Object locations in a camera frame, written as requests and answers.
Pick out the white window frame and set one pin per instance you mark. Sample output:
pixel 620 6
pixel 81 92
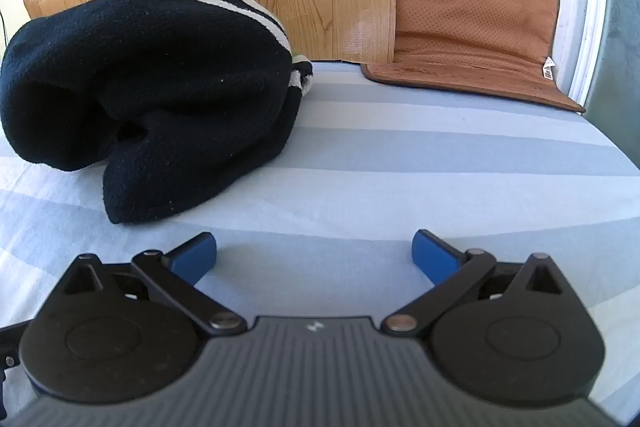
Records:
pixel 585 7

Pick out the blue striped bed sheet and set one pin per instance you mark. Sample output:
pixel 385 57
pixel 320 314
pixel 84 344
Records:
pixel 400 167

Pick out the brown perforated seat mat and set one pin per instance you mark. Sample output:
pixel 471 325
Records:
pixel 465 17

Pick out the black garment with white stripes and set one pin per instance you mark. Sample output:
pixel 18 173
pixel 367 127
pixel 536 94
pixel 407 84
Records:
pixel 150 97

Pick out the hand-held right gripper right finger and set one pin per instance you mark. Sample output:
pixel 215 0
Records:
pixel 434 257

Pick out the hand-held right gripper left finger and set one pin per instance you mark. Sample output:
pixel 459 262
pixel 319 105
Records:
pixel 194 254

